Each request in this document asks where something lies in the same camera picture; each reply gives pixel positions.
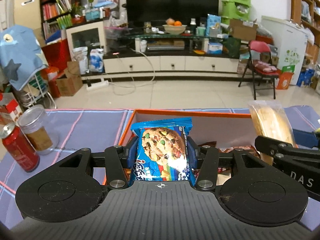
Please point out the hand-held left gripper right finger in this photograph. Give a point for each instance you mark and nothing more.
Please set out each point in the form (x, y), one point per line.
(191, 155)

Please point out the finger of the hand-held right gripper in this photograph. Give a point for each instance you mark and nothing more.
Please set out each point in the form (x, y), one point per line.
(303, 137)
(275, 147)

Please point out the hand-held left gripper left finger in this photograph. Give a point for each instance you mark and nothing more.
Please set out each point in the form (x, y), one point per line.
(133, 155)

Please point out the rice cracker packet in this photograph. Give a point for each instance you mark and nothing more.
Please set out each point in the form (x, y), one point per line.
(272, 122)

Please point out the blue cookie packet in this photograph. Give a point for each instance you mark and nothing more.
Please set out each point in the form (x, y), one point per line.
(160, 145)

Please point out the orange cardboard box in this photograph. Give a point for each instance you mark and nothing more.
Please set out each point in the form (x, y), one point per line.
(212, 130)

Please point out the purple checked tablecloth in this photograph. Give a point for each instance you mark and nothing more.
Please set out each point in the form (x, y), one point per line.
(82, 130)

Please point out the orange paper bag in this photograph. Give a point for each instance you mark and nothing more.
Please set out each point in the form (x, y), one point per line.
(285, 80)

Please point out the white power strip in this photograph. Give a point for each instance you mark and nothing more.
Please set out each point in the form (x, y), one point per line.
(97, 85)

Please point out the white television cabinet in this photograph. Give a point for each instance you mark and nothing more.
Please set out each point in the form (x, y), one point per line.
(175, 63)

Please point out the small floor cardboard box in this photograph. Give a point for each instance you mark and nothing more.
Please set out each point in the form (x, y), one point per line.
(68, 85)

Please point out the red folding chair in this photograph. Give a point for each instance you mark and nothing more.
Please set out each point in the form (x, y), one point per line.
(260, 47)

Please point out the white blue sack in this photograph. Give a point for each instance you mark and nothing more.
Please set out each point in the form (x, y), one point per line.
(97, 61)

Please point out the clear plastic jar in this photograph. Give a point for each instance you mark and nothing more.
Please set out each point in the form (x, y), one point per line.
(35, 130)

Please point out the green bag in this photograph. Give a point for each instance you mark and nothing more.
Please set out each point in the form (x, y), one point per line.
(232, 47)

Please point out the white grey sack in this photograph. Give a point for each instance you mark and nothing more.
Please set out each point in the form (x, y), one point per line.
(80, 60)

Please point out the blue tissue pack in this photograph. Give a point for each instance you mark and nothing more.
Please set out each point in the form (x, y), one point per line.
(215, 48)

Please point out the red soda can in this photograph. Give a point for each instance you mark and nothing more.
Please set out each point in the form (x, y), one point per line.
(20, 150)

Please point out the open cardboard box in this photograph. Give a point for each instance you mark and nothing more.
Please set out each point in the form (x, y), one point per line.
(242, 31)

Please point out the white glass-door cabinet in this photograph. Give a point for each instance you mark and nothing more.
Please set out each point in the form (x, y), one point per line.
(85, 38)

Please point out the fruit bowl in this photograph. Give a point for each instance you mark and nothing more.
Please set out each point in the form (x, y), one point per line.
(175, 29)

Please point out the red bag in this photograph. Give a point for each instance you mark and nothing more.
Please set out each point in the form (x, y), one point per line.
(58, 52)

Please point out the blue white package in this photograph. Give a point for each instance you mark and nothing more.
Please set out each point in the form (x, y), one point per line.
(213, 25)

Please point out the wooden bookshelf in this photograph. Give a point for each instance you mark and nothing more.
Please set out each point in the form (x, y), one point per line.
(307, 5)

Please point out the orange fruit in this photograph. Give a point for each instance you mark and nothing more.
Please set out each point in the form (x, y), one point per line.
(178, 23)

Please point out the red white cardboard box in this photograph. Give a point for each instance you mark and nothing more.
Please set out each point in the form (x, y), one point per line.
(10, 107)

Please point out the pale round fruit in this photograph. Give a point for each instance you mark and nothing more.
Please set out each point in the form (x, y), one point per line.
(170, 21)

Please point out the green plastic drawers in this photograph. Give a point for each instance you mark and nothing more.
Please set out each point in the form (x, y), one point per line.
(236, 7)

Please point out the blue star print cloth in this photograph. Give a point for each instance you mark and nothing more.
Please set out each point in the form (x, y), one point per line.
(20, 55)

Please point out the black television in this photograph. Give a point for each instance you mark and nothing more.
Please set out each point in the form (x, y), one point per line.
(172, 2)

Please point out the dark bookshelf with books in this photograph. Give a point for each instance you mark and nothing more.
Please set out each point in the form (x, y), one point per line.
(56, 7)

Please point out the beige standing air conditioner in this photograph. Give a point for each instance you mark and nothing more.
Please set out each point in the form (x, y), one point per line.
(27, 7)

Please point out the white curtain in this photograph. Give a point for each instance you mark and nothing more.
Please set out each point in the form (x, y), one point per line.
(6, 2)

